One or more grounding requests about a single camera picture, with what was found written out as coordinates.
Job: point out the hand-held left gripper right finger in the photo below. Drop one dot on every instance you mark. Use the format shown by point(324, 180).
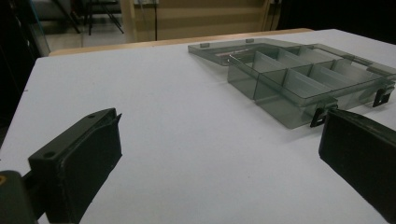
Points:
point(361, 149)

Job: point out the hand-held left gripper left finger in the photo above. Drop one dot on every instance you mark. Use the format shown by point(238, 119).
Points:
point(77, 161)

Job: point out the clear grey plastic organizer box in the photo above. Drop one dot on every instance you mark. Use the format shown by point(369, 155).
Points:
point(289, 81)

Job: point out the black metal stand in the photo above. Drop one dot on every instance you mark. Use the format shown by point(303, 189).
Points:
point(93, 14)

